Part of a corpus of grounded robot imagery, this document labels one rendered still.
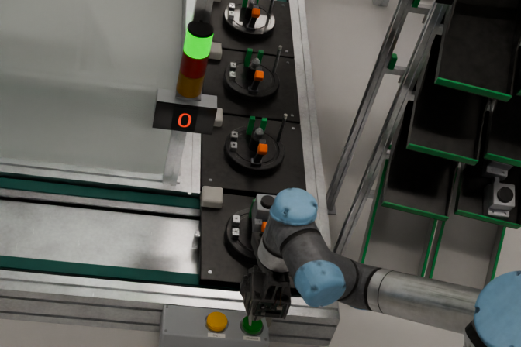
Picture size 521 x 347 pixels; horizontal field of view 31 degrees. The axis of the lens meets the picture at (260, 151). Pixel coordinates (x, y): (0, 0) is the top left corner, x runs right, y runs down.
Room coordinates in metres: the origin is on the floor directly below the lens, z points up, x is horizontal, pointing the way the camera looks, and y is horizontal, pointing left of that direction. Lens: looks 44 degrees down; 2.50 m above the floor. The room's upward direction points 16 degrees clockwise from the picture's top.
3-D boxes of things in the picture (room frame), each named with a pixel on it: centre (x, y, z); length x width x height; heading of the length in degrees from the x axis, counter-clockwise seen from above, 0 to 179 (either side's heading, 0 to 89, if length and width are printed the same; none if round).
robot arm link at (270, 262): (1.09, -0.08, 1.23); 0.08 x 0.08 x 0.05
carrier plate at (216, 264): (1.33, -0.04, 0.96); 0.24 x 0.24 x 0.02; 13
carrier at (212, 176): (1.57, 0.01, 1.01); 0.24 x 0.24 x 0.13; 13
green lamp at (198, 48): (1.40, 0.17, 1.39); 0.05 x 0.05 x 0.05
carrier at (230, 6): (2.05, 0.13, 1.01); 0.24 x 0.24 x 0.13; 13
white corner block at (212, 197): (1.40, 0.07, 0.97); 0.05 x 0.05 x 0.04; 13
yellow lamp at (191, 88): (1.40, 0.17, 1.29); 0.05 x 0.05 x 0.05
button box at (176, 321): (1.10, -0.01, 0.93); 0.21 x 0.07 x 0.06; 103
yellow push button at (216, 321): (1.10, -0.01, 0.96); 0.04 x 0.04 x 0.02
